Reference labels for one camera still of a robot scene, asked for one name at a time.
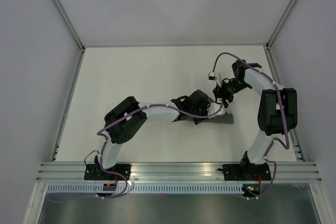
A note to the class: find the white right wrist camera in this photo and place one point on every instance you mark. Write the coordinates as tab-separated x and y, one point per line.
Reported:
215	76

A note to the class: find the aluminium right frame post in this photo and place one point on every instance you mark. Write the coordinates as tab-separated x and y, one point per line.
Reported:
280	24

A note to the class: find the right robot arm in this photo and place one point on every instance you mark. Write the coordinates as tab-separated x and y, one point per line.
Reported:
277	113

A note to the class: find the aluminium frame post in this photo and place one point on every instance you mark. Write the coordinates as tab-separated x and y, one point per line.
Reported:
68	24
280	24

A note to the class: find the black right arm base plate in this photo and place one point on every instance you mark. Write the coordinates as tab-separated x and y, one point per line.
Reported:
251	172

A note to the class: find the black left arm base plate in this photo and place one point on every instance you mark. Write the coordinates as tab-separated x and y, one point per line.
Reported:
95	173

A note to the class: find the grey cloth napkin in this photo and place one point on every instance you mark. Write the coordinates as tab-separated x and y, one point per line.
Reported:
226	118

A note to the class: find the aluminium left frame post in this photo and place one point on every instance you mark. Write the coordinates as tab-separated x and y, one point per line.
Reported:
68	24

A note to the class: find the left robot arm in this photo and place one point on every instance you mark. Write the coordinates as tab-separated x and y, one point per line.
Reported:
124	121

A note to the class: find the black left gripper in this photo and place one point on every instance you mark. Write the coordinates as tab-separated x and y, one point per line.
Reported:
205	106

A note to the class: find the aluminium front rail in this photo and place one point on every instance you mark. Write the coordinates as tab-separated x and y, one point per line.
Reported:
184	172

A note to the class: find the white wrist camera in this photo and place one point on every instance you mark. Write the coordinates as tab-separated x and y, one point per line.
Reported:
215	76
216	109

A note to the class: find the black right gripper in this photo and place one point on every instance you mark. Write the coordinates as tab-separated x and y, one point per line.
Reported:
220	93

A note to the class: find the white slotted cable duct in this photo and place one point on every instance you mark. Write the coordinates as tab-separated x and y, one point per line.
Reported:
147	188

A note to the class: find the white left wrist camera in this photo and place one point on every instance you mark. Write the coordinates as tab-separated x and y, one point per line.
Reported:
216	109

